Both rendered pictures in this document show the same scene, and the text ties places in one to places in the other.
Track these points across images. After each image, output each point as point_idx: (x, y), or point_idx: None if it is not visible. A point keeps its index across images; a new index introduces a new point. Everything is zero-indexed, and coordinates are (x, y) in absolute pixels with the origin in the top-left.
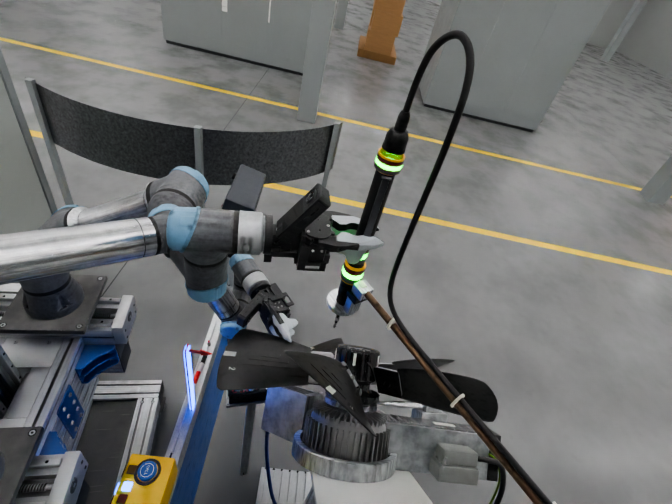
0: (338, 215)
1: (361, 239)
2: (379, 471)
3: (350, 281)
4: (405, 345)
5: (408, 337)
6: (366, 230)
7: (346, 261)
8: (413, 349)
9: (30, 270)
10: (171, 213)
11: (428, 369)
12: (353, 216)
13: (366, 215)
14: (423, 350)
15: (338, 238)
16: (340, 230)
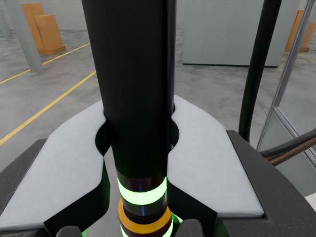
0: (17, 186)
1: (198, 121)
2: None
3: (172, 232)
4: (285, 160)
5: (285, 149)
6: (173, 90)
7: (142, 227)
8: (292, 151)
9: None
10: None
11: (312, 142)
12: (54, 131)
13: (153, 32)
14: (296, 138)
15: (235, 203)
16: (109, 200)
